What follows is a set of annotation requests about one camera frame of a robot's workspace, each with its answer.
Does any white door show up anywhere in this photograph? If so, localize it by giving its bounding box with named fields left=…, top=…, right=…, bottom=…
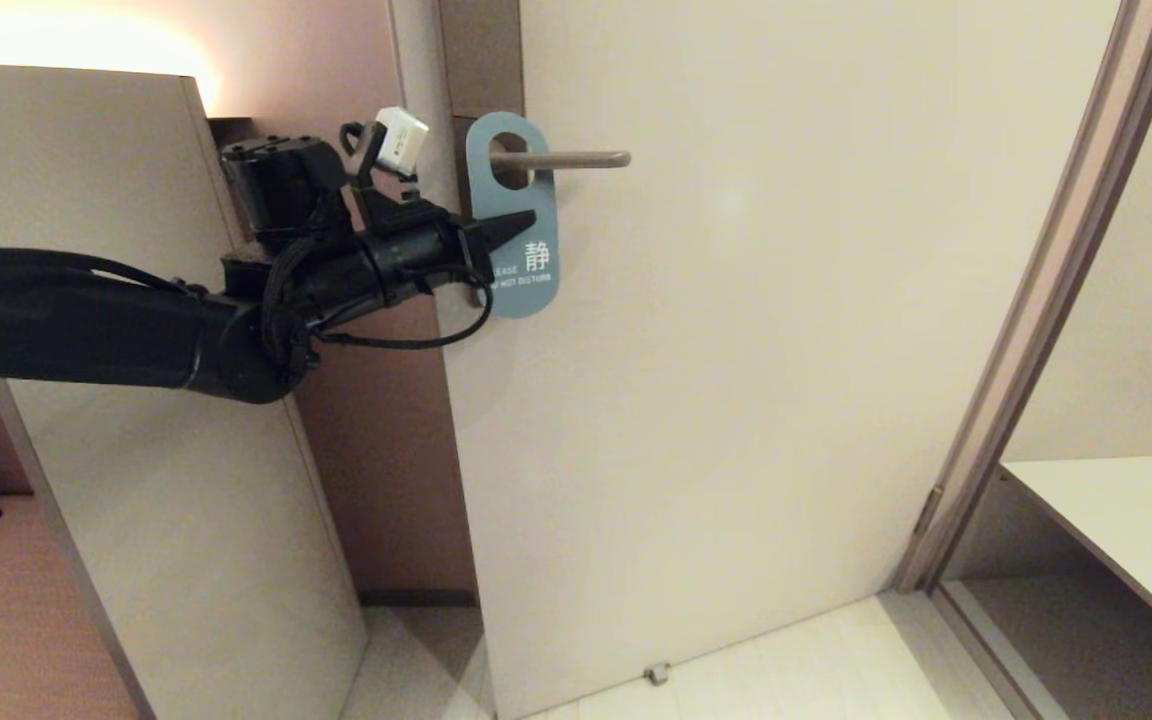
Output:
left=391, top=0, right=1122, bottom=720

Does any beige door frame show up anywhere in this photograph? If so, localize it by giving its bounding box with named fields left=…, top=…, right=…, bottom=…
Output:
left=891, top=0, right=1152, bottom=599

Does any white shelf board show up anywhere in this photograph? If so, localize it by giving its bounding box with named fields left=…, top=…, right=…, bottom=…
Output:
left=998, top=455, right=1152, bottom=669

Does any black braided cable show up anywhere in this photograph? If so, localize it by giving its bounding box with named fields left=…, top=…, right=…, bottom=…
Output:
left=316, top=265, right=494, bottom=351

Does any blue do-not-disturb door hanger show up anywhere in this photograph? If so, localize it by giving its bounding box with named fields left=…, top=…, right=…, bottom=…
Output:
left=466, top=112, right=560, bottom=319

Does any metal door handle lever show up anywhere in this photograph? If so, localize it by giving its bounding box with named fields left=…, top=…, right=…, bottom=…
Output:
left=489, top=150, right=632, bottom=171

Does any black camera bracket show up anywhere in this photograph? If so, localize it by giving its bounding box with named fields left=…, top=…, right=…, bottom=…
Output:
left=341, top=120, right=457, bottom=238

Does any dark skirting board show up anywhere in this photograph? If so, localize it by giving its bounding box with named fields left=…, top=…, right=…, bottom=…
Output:
left=360, top=589, right=480, bottom=609

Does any beige upright panel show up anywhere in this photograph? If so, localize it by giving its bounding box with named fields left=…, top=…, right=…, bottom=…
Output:
left=0, top=65, right=369, bottom=720

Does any metal lock plate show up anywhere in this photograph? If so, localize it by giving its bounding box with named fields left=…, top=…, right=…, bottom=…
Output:
left=439, top=0, right=525, bottom=151

